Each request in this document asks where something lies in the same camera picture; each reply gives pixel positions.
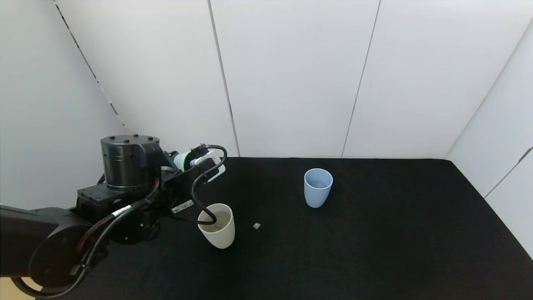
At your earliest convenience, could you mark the cream plastic cup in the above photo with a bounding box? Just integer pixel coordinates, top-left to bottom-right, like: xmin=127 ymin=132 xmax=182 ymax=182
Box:
xmin=197 ymin=203 xmax=235 ymax=250

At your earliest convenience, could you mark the thin black camera cable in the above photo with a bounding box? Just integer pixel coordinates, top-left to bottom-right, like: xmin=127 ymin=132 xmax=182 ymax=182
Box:
xmin=191 ymin=145 xmax=228 ymax=225

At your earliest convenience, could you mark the light blue plastic cup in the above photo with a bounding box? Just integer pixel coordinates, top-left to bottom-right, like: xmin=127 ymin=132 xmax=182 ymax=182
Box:
xmin=304 ymin=168 xmax=334 ymax=208

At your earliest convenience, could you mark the black red wrist cable bundle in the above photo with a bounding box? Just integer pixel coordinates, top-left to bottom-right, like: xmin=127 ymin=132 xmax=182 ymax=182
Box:
xmin=12 ymin=177 xmax=164 ymax=299

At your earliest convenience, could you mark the teal plastic cup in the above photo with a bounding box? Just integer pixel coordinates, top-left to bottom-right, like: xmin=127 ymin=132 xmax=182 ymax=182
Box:
xmin=173 ymin=151 xmax=196 ymax=171

